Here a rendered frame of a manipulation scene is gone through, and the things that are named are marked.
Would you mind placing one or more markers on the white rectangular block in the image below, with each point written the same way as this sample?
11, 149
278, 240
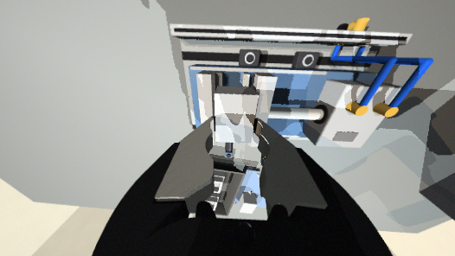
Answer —
247, 202

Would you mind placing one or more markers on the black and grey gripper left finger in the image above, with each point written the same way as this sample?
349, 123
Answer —
168, 191

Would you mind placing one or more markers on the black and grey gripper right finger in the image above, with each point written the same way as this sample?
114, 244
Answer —
290, 177

